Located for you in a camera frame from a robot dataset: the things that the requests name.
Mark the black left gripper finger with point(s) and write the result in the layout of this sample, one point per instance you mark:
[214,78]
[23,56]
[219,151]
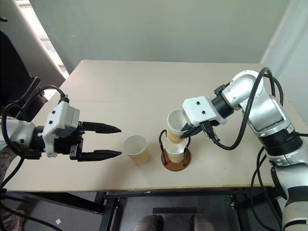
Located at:
[101,155]
[103,128]

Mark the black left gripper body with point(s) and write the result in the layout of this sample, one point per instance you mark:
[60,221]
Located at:
[65,144]

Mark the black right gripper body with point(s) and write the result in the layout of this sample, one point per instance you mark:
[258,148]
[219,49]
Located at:
[204,125]

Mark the ribbed tan paper cup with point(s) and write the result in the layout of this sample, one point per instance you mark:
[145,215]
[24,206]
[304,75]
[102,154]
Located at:
[137,149]
[174,134]
[174,154]

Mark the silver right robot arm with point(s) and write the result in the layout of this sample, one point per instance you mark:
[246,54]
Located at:
[269,115]

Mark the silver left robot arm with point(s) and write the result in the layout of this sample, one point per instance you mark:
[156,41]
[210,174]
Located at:
[18,131]

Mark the dark rounded shape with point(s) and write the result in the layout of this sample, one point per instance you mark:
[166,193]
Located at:
[148,223]
[202,223]

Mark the black chair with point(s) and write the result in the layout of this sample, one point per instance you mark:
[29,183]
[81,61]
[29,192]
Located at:
[16,72]

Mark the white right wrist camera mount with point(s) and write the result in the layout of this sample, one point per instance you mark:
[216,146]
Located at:
[199,109]

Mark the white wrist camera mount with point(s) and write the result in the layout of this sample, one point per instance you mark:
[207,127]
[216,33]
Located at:
[63,113]
[199,109]

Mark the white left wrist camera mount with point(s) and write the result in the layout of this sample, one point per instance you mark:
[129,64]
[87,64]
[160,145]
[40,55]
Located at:
[63,113]

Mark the black metal table frame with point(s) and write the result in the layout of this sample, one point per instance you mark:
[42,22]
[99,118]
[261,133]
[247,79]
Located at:
[168,196]

